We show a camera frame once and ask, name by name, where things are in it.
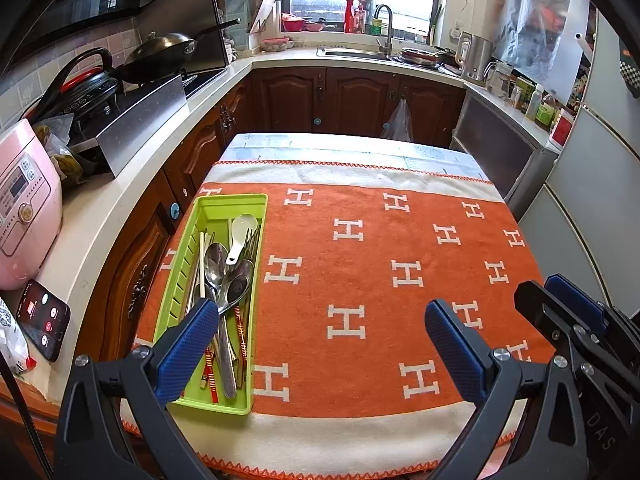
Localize orange patterned blanket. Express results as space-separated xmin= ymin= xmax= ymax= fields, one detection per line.
xmin=120 ymin=160 xmax=558 ymax=478

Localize large steel spoon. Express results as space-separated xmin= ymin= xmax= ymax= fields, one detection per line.
xmin=204 ymin=242 xmax=238 ymax=400

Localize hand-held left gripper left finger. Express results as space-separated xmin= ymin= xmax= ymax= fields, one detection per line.
xmin=52 ymin=297 xmax=220 ymax=480

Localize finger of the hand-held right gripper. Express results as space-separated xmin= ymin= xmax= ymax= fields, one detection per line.
xmin=514 ymin=280 xmax=640 ymax=391
xmin=545 ymin=274 xmax=640 ymax=358

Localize cooking oil bottle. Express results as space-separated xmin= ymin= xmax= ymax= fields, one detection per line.
xmin=535 ymin=94 xmax=557 ymax=131

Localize glass jar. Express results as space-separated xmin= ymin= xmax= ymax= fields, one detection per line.
xmin=485 ymin=60 xmax=513 ymax=98

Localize dark stove side panel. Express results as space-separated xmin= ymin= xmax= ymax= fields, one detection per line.
xmin=175 ymin=0 xmax=231 ymax=76

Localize light blue table cover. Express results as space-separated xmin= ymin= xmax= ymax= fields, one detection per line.
xmin=220 ymin=132 xmax=478 ymax=176

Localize gas stove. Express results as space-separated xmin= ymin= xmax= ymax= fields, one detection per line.
xmin=182 ymin=72 xmax=223 ymax=98

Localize pink rice cooker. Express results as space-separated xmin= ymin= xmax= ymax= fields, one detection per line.
xmin=0 ymin=119 xmax=65 ymax=291

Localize grey refrigerator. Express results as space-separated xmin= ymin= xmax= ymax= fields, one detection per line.
xmin=515 ymin=10 xmax=640 ymax=311

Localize dark wok with lid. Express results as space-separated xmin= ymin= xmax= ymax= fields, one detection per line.
xmin=122 ymin=19 xmax=241 ymax=83

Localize black smartphone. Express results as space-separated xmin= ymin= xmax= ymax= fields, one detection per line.
xmin=17 ymin=280 xmax=71 ymax=363

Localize clear plastic bag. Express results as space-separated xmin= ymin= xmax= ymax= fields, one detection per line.
xmin=381 ymin=99 xmax=413 ymax=142

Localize pink basin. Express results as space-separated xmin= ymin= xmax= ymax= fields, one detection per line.
xmin=281 ymin=12 xmax=326 ymax=33

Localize steel electric kettle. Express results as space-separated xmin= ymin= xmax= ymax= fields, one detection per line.
xmin=456 ymin=31 xmax=493 ymax=83

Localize bag of food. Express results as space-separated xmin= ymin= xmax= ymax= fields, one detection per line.
xmin=35 ymin=115 xmax=96 ymax=186

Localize white kitchen countertop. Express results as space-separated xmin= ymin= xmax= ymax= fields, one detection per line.
xmin=0 ymin=45 xmax=551 ymax=401

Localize steel sink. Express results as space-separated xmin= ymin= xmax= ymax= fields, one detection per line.
xmin=317 ymin=47 xmax=391 ymax=58

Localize steel kitchen faucet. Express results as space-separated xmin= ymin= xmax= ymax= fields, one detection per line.
xmin=374 ymin=4 xmax=396 ymax=58

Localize white bottle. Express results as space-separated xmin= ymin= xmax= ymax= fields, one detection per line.
xmin=525 ymin=85 xmax=543 ymax=121

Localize brown wooden cabinets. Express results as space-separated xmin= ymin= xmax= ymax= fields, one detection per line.
xmin=0 ymin=65 xmax=466 ymax=480

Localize grey appliance with dark window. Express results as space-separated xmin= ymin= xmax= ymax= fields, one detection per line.
xmin=450 ymin=87 xmax=556 ymax=206

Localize deep steel soup spoon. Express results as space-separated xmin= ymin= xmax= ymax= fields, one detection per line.
xmin=217 ymin=259 xmax=256 ymax=311

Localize wooden cutting board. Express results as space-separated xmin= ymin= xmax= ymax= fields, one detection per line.
xmin=247 ymin=0 xmax=276 ymax=33

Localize hanging plastic bags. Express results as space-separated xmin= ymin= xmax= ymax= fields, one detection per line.
xmin=500 ymin=0 xmax=576 ymax=76

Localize stack of dishes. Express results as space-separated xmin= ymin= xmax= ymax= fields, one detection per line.
xmin=400 ymin=47 xmax=443 ymax=67

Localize white ceramic spoon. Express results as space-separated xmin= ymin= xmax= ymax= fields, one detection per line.
xmin=225 ymin=214 xmax=258 ymax=266

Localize green plastic utensil tray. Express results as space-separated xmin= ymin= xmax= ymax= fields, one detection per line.
xmin=152 ymin=193 xmax=269 ymax=416

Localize black pressure cooker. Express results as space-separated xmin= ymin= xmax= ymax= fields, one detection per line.
xmin=32 ymin=47 xmax=126 ymax=126

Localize white plastic board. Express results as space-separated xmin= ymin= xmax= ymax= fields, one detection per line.
xmin=550 ymin=0 xmax=591 ymax=106

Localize white plastic packet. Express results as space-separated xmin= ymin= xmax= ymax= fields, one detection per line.
xmin=0 ymin=300 xmax=36 ymax=376

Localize red box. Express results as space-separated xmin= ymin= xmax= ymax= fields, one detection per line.
xmin=550 ymin=109 xmax=573 ymax=147

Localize black cable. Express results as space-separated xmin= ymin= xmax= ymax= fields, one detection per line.
xmin=0 ymin=350 xmax=51 ymax=480

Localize stainless steel splash guard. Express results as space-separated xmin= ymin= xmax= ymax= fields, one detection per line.
xmin=96 ymin=74 xmax=189 ymax=178

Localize black range hood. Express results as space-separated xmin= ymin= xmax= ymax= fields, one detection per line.
xmin=0 ymin=0 xmax=151 ymax=56

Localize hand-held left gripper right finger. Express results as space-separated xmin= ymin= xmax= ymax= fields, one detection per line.
xmin=425 ymin=299 xmax=591 ymax=480

